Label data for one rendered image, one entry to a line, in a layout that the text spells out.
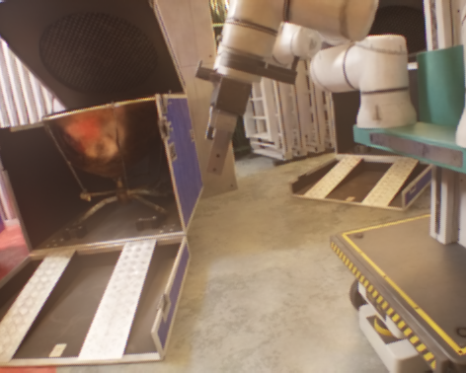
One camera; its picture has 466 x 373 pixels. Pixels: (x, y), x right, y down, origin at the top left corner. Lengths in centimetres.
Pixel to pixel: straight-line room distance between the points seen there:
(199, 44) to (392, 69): 224
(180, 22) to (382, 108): 232
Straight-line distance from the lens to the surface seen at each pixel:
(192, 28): 311
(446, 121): 105
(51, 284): 193
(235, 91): 51
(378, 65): 108
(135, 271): 174
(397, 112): 108
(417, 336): 85
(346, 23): 52
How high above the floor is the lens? 87
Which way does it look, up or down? 15 degrees down
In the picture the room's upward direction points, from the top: 9 degrees counter-clockwise
